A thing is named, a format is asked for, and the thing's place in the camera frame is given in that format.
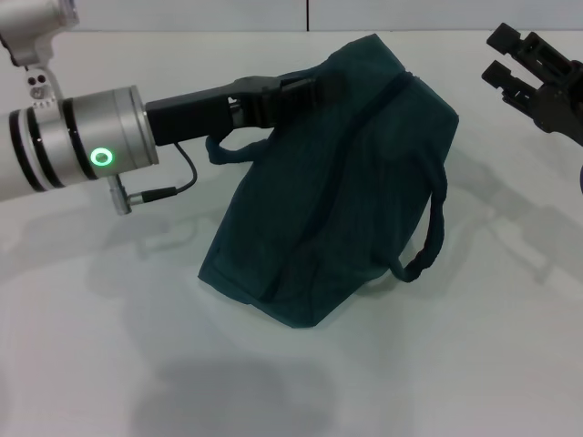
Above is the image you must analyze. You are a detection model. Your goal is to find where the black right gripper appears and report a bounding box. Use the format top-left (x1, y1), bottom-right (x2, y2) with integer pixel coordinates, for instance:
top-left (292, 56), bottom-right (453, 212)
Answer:
top-left (479, 21), bottom-right (583, 147)

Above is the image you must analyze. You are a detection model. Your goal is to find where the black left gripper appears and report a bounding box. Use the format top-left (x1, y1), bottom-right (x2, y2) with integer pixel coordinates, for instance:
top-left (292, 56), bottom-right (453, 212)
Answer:
top-left (144, 75), bottom-right (347, 147)

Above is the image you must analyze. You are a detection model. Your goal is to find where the dark teal insulated lunch bag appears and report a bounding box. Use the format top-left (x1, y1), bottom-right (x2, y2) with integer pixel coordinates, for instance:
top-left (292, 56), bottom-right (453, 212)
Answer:
top-left (196, 32), bottom-right (459, 330)

